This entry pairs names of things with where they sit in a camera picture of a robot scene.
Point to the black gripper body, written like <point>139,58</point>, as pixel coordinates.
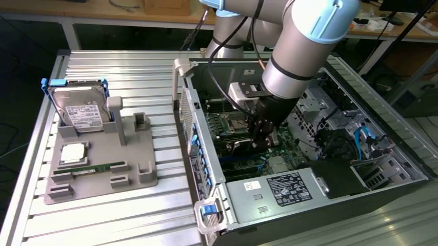
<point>274,110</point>

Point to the black graphics card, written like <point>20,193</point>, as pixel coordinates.
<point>241,148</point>

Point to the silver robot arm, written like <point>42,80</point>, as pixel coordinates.
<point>301,48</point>

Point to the CPU socket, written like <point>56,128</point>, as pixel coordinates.
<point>235,125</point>

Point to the green motherboard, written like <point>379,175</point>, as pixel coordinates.
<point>289,153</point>

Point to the silver chipset heatsink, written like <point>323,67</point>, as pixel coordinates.
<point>278,163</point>

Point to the blue expansion slot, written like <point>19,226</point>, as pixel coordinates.
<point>234,159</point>

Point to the silver disk bay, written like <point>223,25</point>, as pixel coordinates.
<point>313,110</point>

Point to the black expansion slot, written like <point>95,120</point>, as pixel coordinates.
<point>239,169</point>

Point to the raised blue retention clip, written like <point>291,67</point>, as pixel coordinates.
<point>194,141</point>

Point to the silver power supply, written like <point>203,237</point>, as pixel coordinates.
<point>250,205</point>

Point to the blue case latch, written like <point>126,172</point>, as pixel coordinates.
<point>208,210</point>

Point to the silver perforated drive bay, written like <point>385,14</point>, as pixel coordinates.
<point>374,176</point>

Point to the black open PC case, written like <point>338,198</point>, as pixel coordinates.
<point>342,217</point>

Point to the small orange object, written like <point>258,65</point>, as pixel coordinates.
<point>353,25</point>

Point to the black equipment box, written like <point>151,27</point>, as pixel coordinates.
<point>417,102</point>

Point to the wooden desk with monitor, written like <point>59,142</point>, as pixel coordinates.
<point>377,33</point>

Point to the white and black device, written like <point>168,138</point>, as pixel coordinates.
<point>374,25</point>

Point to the grey parts rack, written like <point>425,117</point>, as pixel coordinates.
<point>103,153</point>

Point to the green RAM stick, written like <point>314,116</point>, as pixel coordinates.
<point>92,169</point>

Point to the silver hard disk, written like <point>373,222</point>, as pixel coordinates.
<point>79,107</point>

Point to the black slanted pole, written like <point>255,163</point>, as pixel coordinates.
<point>414,23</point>

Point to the silver CPU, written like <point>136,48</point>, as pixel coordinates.
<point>72,153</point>

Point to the black monitor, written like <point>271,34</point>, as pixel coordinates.
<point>403,5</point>

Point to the hard disk drive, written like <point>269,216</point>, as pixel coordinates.
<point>56,82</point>

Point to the wooden desk with box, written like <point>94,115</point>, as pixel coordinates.
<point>86,10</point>

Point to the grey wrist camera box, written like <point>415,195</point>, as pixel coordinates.
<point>235,96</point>

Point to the black air duct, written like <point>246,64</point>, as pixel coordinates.
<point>338,179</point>

